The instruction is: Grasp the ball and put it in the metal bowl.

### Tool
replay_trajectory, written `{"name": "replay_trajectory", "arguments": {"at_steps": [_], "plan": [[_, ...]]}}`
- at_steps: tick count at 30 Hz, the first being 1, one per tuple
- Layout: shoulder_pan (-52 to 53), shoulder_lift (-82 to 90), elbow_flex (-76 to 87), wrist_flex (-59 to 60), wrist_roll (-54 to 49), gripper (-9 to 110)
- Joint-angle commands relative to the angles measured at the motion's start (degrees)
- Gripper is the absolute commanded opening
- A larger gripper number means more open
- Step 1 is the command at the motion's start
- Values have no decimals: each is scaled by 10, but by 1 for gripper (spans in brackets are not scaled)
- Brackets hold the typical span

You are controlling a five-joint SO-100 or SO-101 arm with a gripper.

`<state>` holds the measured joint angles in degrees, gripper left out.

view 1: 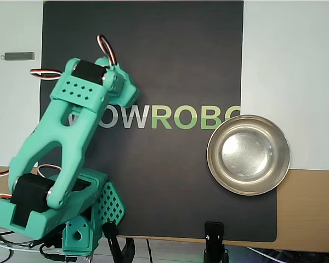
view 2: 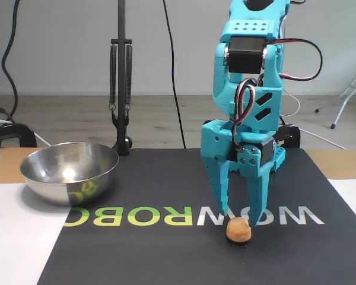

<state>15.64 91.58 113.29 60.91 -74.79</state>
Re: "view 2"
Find teal moving gripper finger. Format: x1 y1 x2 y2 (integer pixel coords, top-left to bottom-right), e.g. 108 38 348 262
236 144 271 229

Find teal gripper body black servo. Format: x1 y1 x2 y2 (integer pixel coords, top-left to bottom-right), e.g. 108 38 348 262
201 119 279 167

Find teal fixed gripper finger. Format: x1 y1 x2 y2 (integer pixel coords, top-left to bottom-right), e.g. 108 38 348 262
202 156 231 217

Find orange ball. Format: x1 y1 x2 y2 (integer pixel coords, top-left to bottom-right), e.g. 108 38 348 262
226 217 252 240

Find black ring base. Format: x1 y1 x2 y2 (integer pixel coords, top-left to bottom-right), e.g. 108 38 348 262
226 237 252 247

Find metal bowl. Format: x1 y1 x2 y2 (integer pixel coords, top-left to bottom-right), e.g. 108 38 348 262
20 141 120 207

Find black table clamp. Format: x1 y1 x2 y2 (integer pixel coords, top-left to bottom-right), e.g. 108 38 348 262
277 124 301 148
0 123 38 148

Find black WOWROBO mat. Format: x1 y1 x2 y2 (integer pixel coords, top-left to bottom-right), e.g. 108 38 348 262
37 148 356 285

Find white metal stand legs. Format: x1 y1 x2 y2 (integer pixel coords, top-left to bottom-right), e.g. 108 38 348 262
314 61 356 129

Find black spring stand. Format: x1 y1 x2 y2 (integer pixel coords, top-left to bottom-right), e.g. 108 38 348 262
109 0 134 157

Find red white black servo cable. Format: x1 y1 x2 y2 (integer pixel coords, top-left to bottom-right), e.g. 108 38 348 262
265 38 323 81
233 78 258 143

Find thin black hanging cable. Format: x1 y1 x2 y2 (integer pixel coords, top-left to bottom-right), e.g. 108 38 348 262
162 0 187 149

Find thick black cable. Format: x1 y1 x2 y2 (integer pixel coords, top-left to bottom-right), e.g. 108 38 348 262
1 0 20 119

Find black cable white plug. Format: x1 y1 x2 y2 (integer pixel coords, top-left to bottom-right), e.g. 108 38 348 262
0 105 15 125

